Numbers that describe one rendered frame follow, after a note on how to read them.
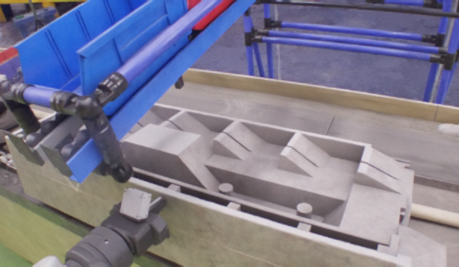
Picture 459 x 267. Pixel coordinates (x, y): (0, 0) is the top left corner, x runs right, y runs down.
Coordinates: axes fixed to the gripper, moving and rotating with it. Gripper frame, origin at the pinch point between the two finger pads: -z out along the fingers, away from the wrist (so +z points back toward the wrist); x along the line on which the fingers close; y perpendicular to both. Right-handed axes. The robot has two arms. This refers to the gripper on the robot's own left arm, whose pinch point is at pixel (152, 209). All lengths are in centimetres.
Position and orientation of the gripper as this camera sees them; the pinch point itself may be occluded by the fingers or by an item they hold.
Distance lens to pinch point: 68.4
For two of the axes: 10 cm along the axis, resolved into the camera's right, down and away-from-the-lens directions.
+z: -4.6, 4.2, -7.8
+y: -0.3, -8.9, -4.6
